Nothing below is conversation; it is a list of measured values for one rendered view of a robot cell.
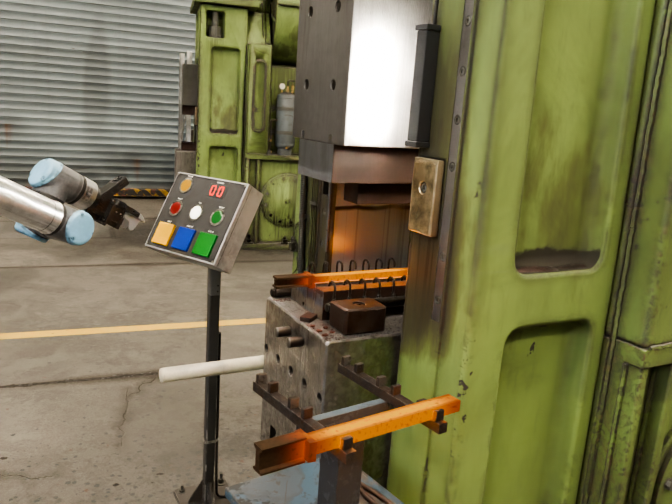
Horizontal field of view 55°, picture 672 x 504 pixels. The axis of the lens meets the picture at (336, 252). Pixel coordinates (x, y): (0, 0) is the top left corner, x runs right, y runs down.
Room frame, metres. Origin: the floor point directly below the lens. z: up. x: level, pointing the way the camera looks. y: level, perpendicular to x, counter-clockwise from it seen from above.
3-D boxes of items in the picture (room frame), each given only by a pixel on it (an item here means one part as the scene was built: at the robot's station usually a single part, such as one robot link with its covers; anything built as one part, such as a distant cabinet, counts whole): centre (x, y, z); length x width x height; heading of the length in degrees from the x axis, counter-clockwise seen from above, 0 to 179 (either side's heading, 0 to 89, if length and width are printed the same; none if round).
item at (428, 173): (1.46, -0.19, 1.27); 0.09 x 0.02 x 0.17; 29
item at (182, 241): (2.03, 0.49, 1.01); 0.07 x 0.05 x 0.07; 54
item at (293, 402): (1.15, -0.04, 0.92); 0.23 x 0.06 x 0.02; 126
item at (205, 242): (1.97, 0.41, 1.01); 0.07 x 0.05 x 0.07; 54
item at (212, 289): (2.12, 0.41, 0.54); 0.04 x 0.04 x 1.08; 29
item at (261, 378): (1.24, 0.03, 0.92); 0.23 x 0.06 x 0.02; 126
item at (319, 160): (1.78, -0.11, 1.32); 0.42 x 0.20 x 0.10; 119
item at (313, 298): (1.78, -0.11, 0.96); 0.42 x 0.20 x 0.09; 119
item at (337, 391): (1.73, -0.15, 0.69); 0.56 x 0.38 x 0.45; 119
